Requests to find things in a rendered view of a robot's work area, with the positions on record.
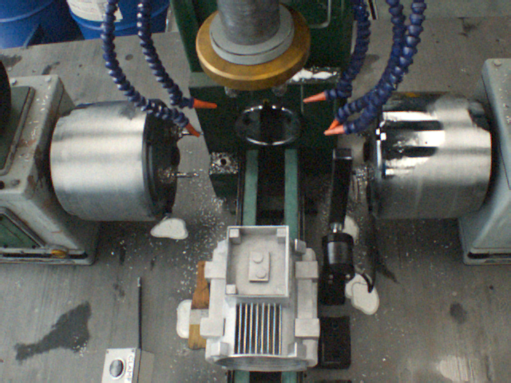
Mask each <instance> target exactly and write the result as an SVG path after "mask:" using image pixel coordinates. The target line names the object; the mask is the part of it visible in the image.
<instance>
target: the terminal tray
mask: <svg viewBox="0 0 511 383"><path fill-rule="evenodd" d="M234 230H236V231H237V235H232V231H234ZM279 230H283V234H282V235H280V234H279ZM291 246H292V242H291V238H290V231H289V226H237V227H228V232H227V245H226V259H225V272H224V300H225V301H226V303H227V304H228V305H229V306H230V308H232V307H235V305H237V306H240V304H242V305H243V306H246V303H247V304H248V305H249V306H251V305H252V303H253V305H254V306H257V303H258V304H259V306H262V305H263V303H264V304H265V306H268V303H270V305H271V306H274V304H275V306H280V304H281V305H282V307H286V308H289V305H291V290H292V249H291ZM229 287H233V288H234V291H233V292H229V291H228V288H229ZM280 287H282V288H283V292H279V291H278V289H279V288H280Z"/></svg>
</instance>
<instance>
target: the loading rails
mask: <svg viewBox="0 0 511 383"><path fill-rule="evenodd" d="M298 149H299V159H298ZM298 149H285V153H284V195H270V196H263V170H262V164H261V160H260V159H259V150H246V152H245V149H244V148H240V168H238V173H239V183H238V197H232V198H231V202H230V213H231V215H236V227H237V226H262V218H284V226H289V231H290V238H291V240H294V239H298V240H300V241H304V242H305V238H304V214H318V213H319V201H318V196H305V197H304V171H306V167H304V166H303V146H302V147H298ZM225 376H227V381H226V383H304V378H305V377H307V374H306V373H304V371H301V372H296V371H281V381H263V380H256V372H255V371H248V370H240V369H237V370H227V372H226V373H225Z"/></svg>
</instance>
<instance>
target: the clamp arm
mask: <svg viewBox="0 0 511 383"><path fill-rule="evenodd" d="M353 161H354V151H353V148H334V151H333V164H332V177H331V194H330V203H329V216H328V228H329V229H332V228H333V225H334V227H335V228H336V227H338V223H339V227H340V228H342V226H343V229H344V225H345V218H346V212H347V200H348V198H349V193H350V186H351V174H352V168H353Z"/></svg>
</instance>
